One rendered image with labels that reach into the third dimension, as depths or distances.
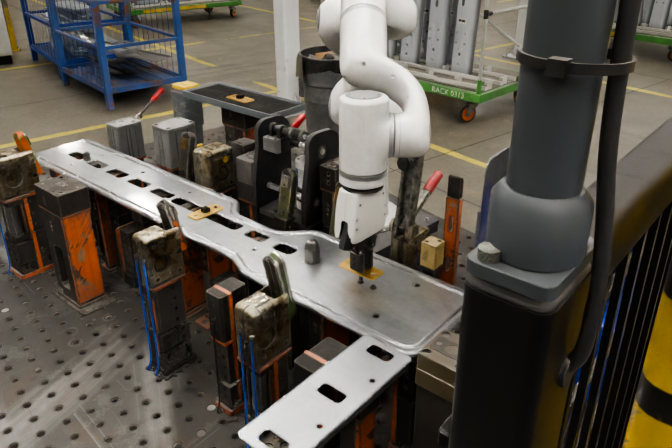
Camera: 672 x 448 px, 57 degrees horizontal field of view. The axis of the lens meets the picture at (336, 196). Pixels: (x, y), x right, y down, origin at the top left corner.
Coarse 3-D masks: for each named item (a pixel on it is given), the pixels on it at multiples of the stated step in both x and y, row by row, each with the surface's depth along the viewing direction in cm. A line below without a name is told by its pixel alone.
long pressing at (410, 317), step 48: (96, 144) 188; (96, 192) 160; (144, 192) 157; (192, 192) 157; (192, 240) 137; (240, 240) 135; (288, 240) 135; (336, 240) 134; (336, 288) 118; (384, 288) 118; (432, 288) 118; (384, 336) 105; (432, 336) 105
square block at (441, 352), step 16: (448, 336) 95; (432, 352) 92; (448, 352) 92; (416, 368) 93; (432, 368) 91; (448, 368) 89; (432, 384) 92; (448, 384) 89; (416, 400) 95; (432, 400) 93; (448, 400) 90; (416, 416) 97; (432, 416) 94; (448, 416) 92; (416, 432) 98; (432, 432) 95
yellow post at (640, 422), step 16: (656, 320) 29; (656, 336) 29; (656, 352) 29; (656, 368) 30; (640, 384) 31; (656, 384) 30; (640, 400) 31; (656, 400) 30; (640, 416) 31; (656, 416) 30; (640, 432) 31; (656, 432) 30
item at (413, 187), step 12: (420, 156) 121; (408, 168) 119; (420, 168) 122; (408, 180) 124; (420, 180) 123; (408, 192) 124; (408, 204) 125; (396, 216) 126; (408, 216) 124; (396, 228) 127; (408, 228) 125
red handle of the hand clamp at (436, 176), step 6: (432, 174) 131; (438, 174) 131; (432, 180) 130; (438, 180) 130; (426, 186) 130; (432, 186) 129; (426, 192) 129; (432, 192) 130; (420, 198) 129; (426, 198) 129; (420, 204) 128; (402, 222) 127; (402, 228) 126
